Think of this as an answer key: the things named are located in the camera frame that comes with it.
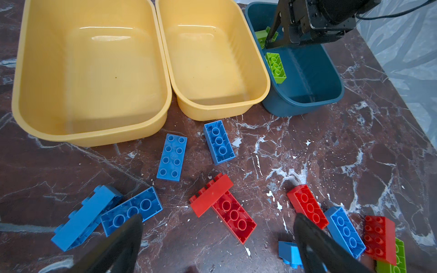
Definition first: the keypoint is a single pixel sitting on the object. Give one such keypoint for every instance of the blue brick far left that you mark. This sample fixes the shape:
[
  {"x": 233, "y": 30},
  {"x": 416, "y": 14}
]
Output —
[{"x": 83, "y": 222}]

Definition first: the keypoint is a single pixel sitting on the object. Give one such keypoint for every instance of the green brick underside up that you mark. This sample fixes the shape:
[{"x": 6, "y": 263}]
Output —
[{"x": 275, "y": 64}]

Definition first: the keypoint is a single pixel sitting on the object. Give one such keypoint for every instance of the red brick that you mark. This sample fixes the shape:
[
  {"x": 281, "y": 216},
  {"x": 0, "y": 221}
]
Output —
[
  {"x": 380, "y": 239},
  {"x": 304, "y": 202},
  {"x": 210, "y": 194}
]

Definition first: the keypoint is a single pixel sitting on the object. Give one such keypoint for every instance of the yellow plastic bin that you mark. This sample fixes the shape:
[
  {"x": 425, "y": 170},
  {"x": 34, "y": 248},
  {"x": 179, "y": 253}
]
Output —
[
  {"x": 90, "y": 73},
  {"x": 215, "y": 67}
]

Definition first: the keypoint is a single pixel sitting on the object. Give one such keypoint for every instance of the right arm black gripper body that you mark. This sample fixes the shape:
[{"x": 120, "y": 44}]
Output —
[{"x": 300, "y": 23}]

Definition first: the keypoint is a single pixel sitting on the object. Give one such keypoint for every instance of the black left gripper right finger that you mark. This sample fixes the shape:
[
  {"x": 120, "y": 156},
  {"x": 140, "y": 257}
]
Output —
[{"x": 320, "y": 253}]

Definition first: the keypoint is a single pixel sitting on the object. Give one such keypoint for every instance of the blue brick underside up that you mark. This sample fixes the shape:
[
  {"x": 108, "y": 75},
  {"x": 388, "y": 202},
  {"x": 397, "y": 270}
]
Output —
[{"x": 146, "y": 204}]

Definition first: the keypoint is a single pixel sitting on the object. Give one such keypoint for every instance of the blue brick studs up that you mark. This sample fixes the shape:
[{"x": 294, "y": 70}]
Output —
[{"x": 172, "y": 158}]

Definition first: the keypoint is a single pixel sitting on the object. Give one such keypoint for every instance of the small green brick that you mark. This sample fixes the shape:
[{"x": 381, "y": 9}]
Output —
[{"x": 262, "y": 37}]

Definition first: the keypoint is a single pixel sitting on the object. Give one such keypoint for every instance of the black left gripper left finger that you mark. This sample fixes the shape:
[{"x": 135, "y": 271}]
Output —
[{"x": 118, "y": 253}]

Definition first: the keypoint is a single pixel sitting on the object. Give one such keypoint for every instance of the light blue brick on side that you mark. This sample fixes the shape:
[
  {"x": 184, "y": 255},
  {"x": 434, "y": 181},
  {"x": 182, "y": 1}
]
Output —
[{"x": 289, "y": 253}]

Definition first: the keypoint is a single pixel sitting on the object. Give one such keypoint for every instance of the red brick underside up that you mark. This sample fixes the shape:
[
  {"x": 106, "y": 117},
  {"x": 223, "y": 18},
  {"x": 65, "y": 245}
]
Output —
[{"x": 234, "y": 217}]

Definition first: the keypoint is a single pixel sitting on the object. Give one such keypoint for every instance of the blue brick near bin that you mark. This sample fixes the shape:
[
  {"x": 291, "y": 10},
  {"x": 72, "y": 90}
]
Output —
[{"x": 218, "y": 142}]

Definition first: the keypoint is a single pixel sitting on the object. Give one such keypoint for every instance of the middle yellow plastic bin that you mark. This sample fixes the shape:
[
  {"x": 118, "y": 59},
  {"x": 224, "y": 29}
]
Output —
[{"x": 215, "y": 67}]

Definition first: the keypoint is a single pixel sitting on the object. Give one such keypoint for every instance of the left yellow plastic bin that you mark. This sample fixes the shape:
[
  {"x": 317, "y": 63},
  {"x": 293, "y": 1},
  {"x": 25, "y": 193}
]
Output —
[{"x": 90, "y": 73}]

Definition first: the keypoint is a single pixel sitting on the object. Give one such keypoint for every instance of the teal plastic bin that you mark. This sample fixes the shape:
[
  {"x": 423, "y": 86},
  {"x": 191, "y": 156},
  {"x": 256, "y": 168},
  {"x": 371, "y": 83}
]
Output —
[{"x": 312, "y": 79}]

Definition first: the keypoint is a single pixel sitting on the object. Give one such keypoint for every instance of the blue brick centre right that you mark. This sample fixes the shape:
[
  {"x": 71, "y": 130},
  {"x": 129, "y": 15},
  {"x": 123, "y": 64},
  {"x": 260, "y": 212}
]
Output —
[{"x": 343, "y": 231}]

